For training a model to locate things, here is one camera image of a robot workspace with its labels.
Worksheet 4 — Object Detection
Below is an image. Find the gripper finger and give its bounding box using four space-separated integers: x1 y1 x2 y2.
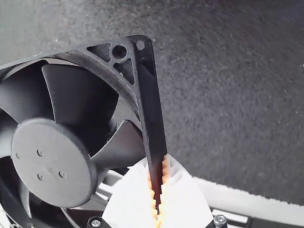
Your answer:
158 154 228 228
87 159 157 228

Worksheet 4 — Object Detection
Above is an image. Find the black square fan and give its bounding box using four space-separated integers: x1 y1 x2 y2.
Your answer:
0 34 168 228

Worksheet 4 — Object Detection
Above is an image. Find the black mat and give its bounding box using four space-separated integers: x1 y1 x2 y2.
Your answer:
0 0 304 206

